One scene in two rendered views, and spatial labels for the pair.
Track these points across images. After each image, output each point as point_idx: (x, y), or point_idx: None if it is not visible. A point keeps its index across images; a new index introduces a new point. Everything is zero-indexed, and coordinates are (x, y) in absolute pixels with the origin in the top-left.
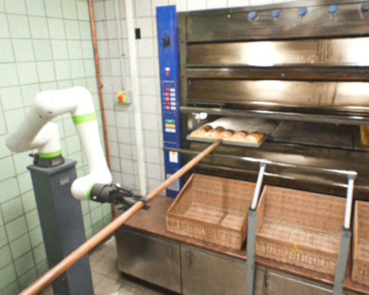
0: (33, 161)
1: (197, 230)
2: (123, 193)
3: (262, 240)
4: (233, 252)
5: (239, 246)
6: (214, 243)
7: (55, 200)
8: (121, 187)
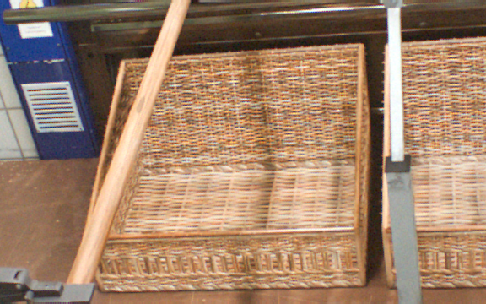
0: None
1: (204, 260)
2: None
3: (433, 242)
4: (348, 300)
5: (360, 276)
6: (274, 289)
7: None
8: None
